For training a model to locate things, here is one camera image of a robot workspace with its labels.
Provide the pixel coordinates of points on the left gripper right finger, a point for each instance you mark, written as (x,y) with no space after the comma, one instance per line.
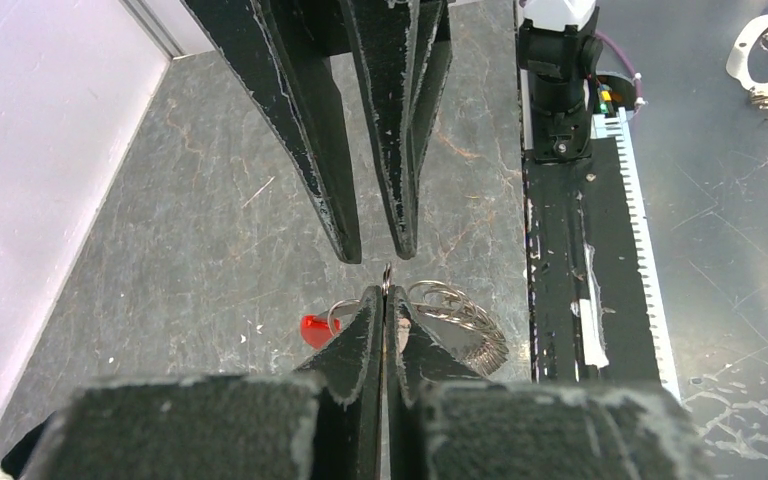
(448,422)

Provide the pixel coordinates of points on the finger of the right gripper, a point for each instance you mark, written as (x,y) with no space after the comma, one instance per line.
(274,55)
(402,53)

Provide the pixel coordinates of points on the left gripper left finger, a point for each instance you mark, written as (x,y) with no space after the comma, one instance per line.
(319,421)

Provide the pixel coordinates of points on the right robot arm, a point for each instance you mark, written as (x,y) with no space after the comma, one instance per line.
(558,48)

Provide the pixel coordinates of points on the aluminium corner profile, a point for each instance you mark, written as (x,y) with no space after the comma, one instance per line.
(165,23)

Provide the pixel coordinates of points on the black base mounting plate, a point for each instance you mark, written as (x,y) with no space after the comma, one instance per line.
(588,318)

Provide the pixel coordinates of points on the white slotted cable duct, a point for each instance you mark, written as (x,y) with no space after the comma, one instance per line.
(618,129)

